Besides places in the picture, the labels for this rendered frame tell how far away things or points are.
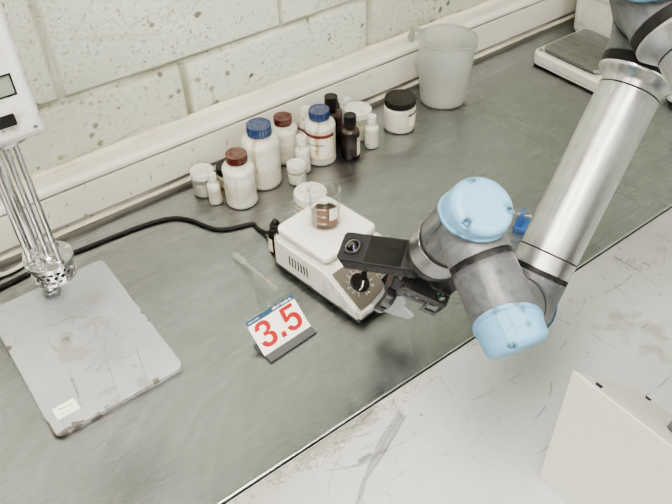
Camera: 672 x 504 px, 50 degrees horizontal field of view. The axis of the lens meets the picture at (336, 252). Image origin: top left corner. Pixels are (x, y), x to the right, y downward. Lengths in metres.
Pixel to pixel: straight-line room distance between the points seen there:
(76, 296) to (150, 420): 0.29
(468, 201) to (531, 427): 0.39
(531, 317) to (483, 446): 0.28
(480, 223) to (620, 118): 0.24
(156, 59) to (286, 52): 0.29
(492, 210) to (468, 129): 0.81
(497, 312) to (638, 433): 0.19
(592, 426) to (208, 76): 0.95
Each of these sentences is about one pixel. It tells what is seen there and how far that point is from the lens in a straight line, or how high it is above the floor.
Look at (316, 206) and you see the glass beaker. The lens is 1.14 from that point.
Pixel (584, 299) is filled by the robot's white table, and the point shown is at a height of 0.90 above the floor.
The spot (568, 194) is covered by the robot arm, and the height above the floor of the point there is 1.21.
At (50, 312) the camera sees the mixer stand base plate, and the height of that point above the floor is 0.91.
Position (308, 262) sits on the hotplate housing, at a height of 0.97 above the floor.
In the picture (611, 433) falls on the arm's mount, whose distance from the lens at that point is 0.85.
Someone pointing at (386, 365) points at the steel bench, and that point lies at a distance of 1.09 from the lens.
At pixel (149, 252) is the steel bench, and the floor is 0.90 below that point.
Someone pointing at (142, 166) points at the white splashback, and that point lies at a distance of 1.39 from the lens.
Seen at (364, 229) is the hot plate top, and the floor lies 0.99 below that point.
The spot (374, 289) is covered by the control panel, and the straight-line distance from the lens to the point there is 1.14.
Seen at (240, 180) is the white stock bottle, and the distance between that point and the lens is 1.33.
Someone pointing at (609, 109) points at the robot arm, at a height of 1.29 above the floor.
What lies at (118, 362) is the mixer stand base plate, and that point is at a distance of 1.14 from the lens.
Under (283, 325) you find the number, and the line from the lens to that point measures 1.12.
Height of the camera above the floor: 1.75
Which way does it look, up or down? 42 degrees down
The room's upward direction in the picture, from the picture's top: 2 degrees counter-clockwise
